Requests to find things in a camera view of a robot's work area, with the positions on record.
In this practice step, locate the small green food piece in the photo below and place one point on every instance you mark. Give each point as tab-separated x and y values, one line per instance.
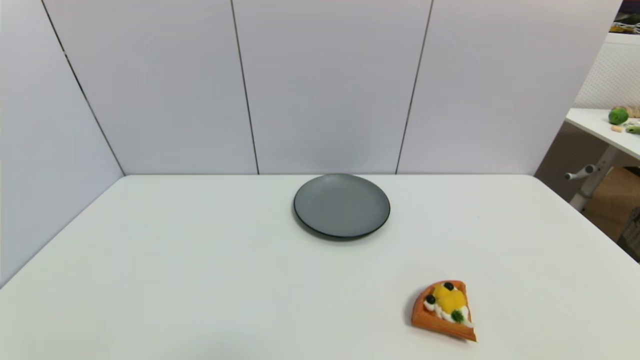
633	129

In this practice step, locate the tan bread loaf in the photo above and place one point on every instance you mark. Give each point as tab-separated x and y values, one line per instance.
634	110

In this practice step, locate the perforated partition panel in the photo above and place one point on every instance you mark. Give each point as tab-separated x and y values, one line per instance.
612	70

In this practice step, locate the white side table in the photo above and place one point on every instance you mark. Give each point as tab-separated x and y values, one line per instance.
595	122

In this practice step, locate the round green fruit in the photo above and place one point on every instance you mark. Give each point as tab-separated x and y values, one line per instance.
618	116

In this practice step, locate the triangle waffle bread with fruit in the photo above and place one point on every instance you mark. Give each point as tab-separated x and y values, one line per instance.
436	316

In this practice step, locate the yellow and black shelf clutter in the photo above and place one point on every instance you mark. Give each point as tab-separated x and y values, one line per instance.
627	25

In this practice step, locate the dark grey round plate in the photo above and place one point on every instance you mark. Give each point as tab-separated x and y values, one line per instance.
341	205

